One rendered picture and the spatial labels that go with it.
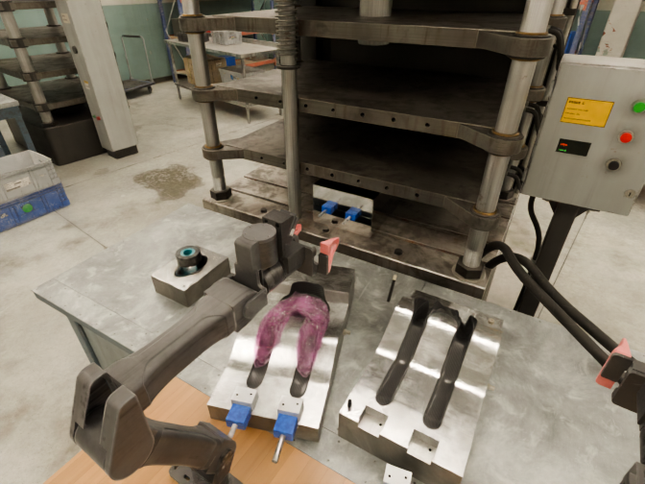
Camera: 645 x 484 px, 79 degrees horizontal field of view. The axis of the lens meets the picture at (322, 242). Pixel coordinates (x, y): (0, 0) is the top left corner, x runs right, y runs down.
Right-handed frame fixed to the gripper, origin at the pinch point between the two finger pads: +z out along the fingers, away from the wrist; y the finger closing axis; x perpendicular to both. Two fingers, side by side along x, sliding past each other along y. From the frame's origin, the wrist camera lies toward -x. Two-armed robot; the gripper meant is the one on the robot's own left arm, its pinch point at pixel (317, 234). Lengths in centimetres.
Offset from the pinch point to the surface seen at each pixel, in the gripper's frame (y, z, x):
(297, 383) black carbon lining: -2.1, -11.8, 35.2
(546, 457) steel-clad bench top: -56, 6, 40
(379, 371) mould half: -18.0, -0.3, 31.6
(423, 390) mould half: -28.7, 0.4, 31.6
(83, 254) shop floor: 231, 42, 119
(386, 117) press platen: 15, 64, -8
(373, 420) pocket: -22.1, -10.8, 33.9
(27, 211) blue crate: 313, 44, 111
